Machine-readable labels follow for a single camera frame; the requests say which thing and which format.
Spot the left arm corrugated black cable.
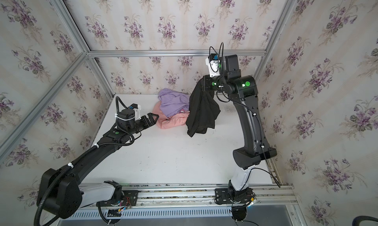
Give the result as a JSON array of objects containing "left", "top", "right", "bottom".
[{"left": 33, "top": 95, "right": 142, "bottom": 226}]

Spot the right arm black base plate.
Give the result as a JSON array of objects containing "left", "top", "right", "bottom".
[{"left": 215, "top": 188, "right": 256, "bottom": 205}]

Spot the white ventilation grille strip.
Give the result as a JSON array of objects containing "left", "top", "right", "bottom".
[{"left": 60, "top": 206, "right": 237, "bottom": 221}]

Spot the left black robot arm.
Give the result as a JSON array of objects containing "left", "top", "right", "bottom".
[{"left": 34, "top": 113, "right": 159, "bottom": 224}]

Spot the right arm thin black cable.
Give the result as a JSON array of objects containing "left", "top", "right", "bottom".
[{"left": 209, "top": 42, "right": 281, "bottom": 226}]

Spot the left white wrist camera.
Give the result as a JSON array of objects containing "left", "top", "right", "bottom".
[{"left": 129, "top": 103, "right": 142, "bottom": 120}]

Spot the black cloth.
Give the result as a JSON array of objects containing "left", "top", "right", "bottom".
[{"left": 186, "top": 75, "right": 220, "bottom": 137}]

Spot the aluminium enclosure frame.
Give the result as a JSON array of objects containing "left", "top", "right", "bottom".
[{"left": 1, "top": 0, "right": 297, "bottom": 161}]

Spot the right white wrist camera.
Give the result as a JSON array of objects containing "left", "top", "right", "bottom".
[{"left": 205, "top": 54, "right": 220, "bottom": 78}]

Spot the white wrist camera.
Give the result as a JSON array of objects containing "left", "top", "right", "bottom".
[
  {"left": 205, "top": 54, "right": 220, "bottom": 78},
  {"left": 129, "top": 103, "right": 142, "bottom": 120}
]

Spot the pink cloth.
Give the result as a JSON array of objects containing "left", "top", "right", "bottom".
[{"left": 152, "top": 101, "right": 190, "bottom": 129}]

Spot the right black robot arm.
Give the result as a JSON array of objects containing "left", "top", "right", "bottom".
[{"left": 204, "top": 75, "right": 277, "bottom": 205}]

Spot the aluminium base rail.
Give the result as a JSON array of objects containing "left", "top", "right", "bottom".
[{"left": 73, "top": 183, "right": 297, "bottom": 209}]

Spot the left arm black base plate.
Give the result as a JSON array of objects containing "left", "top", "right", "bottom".
[{"left": 99, "top": 190, "right": 139, "bottom": 207}]

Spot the purple cloth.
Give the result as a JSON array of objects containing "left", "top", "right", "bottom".
[{"left": 158, "top": 88, "right": 190, "bottom": 118}]

